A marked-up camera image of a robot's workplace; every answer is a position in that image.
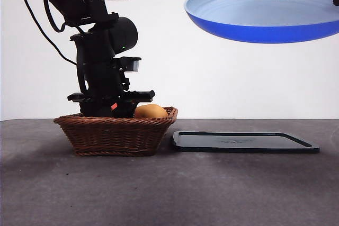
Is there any light blue plate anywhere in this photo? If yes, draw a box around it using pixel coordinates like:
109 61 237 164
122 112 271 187
184 0 339 44

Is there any tan potato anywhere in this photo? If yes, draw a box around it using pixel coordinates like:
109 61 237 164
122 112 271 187
134 103 169 119

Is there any brown wicker basket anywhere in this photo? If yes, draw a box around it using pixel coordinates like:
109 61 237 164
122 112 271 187
53 106 178 157

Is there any dark green cutting board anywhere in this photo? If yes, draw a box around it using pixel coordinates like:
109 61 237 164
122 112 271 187
172 131 320 154

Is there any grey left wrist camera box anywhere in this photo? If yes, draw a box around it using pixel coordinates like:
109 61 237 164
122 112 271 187
116 56 142 74

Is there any looped black arm cable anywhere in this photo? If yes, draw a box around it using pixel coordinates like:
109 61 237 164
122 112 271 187
43 0 80 34

